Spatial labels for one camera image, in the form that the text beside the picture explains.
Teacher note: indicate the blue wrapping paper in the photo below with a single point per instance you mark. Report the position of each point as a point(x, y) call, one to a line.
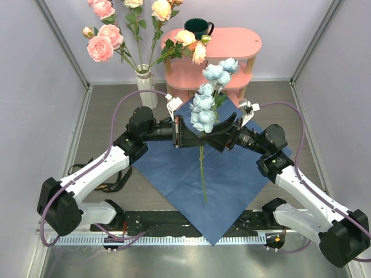
point(211, 194)

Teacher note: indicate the black ribbon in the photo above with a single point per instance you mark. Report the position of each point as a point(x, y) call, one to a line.
point(107, 187)

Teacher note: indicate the white slotted cable duct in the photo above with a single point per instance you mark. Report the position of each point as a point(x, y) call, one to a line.
point(96, 239)

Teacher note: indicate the pink three-tier shelf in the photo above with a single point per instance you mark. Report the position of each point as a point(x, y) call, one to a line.
point(181, 75)

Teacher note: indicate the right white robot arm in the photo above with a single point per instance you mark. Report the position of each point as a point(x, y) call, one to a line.
point(340, 234)

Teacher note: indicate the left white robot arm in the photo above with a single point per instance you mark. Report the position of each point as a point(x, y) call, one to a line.
point(61, 203)

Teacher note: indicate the artificial flower bunch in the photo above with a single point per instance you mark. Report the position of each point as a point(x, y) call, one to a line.
point(210, 96)

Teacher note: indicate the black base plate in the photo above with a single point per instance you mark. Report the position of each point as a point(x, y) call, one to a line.
point(173, 223)

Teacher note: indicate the green leafy flower stem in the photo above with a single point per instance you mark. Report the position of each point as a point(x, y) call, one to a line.
point(134, 24)

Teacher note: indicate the pink peony flower stem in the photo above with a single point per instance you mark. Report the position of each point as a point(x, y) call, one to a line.
point(104, 42)

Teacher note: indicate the floral round plate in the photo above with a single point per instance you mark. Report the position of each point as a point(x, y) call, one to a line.
point(191, 94)

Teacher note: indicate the pink rose flower stem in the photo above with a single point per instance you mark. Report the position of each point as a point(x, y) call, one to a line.
point(104, 10)

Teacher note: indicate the peach spray rose stem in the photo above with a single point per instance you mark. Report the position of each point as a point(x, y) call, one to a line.
point(184, 44)

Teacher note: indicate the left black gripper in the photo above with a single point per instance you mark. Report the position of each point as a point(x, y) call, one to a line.
point(181, 135)

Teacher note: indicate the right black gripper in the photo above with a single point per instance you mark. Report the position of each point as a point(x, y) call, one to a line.
point(219, 142)

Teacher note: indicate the dark green mug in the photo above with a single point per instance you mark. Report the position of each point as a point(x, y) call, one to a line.
point(199, 27)

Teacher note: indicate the white ribbed ceramic vase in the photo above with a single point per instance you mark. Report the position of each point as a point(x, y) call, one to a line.
point(145, 80)

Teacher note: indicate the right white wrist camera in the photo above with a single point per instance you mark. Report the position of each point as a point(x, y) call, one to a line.
point(248, 109)

